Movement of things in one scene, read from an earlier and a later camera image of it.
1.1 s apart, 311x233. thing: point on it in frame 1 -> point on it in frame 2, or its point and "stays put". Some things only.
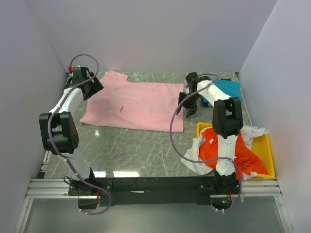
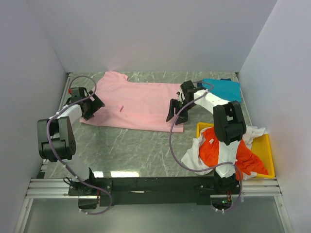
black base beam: (155, 191) stays put
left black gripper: (96, 86) -> (96, 104)
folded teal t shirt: (230, 88) stays put
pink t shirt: (134, 106) stays put
